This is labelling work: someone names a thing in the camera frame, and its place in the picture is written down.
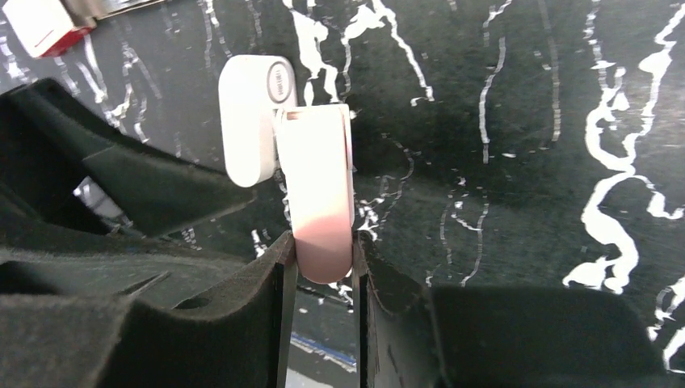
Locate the white stapler part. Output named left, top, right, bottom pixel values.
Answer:
left=218, top=55, right=297, bottom=188

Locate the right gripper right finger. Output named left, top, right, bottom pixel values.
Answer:
left=352, top=232, right=679, bottom=387

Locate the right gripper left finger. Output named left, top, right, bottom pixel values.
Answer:
left=1, top=78, right=297, bottom=387

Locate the small red white staple box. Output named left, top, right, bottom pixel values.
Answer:
left=2, top=0, right=96, bottom=58

